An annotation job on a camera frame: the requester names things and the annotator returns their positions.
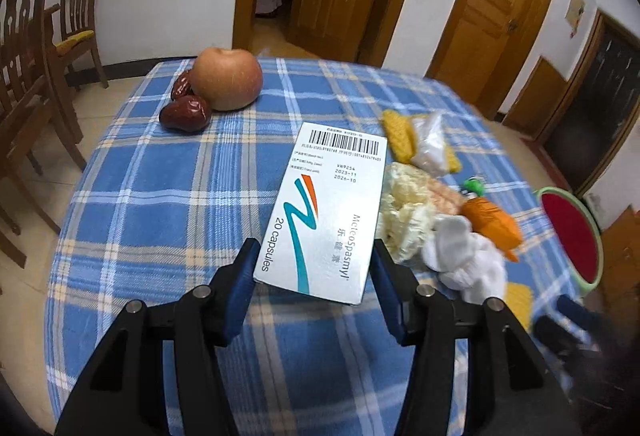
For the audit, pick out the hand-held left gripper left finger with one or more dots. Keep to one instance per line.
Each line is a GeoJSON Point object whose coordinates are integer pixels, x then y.
{"type": "Point", "coordinates": [239, 296]}

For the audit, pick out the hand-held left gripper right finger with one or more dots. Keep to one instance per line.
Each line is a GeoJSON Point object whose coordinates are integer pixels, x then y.
{"type": "Point", "coordinates": [390, 296]}

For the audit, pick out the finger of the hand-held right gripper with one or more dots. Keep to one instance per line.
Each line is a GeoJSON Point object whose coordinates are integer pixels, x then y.
{"type": "Point", "coordinates": [577, 308]}
{"type": "Point", "coordinates": [560, 336]}

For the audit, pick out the red bucket with green rim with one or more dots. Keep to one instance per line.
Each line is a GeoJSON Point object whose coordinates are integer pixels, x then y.
{"type": "Point", "coordinates": [567, 231]}

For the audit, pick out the white medicine box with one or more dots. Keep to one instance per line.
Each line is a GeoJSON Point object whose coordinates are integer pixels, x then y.
{"type": "Point", "coordinates": [325, 216]}

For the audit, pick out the orange carrot plush toy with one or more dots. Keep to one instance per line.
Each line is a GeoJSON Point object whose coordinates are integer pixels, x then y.
{"type": "Point", "coordinates": [492, 223]}

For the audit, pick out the small green striped toy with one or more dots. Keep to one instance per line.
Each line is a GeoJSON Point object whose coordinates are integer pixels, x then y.
{"type": "Point", "coordinates": [472, 186]}

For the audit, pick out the wooden cabinet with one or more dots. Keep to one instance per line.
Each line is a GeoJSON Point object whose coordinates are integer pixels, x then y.
{"type": "Point", "coordinates": [622, 266]}

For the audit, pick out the white crumpled cloth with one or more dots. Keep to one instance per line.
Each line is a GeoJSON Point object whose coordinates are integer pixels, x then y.
{"type": "Point", "coordinates": [470, 261]}

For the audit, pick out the blue plaid blanket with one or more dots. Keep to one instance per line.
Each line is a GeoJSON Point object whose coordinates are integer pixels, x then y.
{"type": "Point", "coordinates": [165, 216]}

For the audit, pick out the pink knitted piece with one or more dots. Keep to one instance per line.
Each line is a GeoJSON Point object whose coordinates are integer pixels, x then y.
{"type": "Point", "coordinates": [445, 196]}

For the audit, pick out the clear plastic bag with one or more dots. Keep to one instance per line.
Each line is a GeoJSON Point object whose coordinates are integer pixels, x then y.
{"type": "Point", "coordinates": [431, 144]}

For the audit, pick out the large red date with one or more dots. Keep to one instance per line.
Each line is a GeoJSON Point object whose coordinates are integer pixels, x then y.
{"type": "Point", "coordinates": [185, 114]}

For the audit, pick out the dark screen door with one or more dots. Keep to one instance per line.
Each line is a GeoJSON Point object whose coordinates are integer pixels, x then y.
{"type": "Point", "coordinates": [595, 101]}

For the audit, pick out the small wooden cabinet door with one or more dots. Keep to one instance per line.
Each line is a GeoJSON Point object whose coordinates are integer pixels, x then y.
{"type": "Point", "coordinates": [537, 96]}

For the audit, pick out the small red date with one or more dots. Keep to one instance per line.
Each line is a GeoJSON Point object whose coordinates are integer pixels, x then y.
{"type": "Point", "coordinates": [181, 86]}

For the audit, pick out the apple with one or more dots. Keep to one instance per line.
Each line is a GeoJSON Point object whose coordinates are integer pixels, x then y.
{"type": "Point", "coordinates": [227, 76]}

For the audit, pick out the closed wooden door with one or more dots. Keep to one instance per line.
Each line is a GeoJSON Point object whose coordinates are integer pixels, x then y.
{"type": "Point", "coordinates": [490, 16]}

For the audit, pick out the large wooden chair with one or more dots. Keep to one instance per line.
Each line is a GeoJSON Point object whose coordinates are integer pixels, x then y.
{"type": "Point", "coordinates": [25, 81]}

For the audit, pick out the yellow chair cushion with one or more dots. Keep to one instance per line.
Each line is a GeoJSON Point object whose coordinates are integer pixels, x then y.
{"type": "Point", "coordinates": [75, 40]}

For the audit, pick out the small wooden chair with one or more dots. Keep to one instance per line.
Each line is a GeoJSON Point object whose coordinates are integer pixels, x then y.
{"type": "Point", "coordinates": [80, 6]}

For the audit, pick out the paper wall note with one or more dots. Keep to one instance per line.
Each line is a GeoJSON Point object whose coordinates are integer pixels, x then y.
{"type": "Point", "coordinates": [576, 11]}

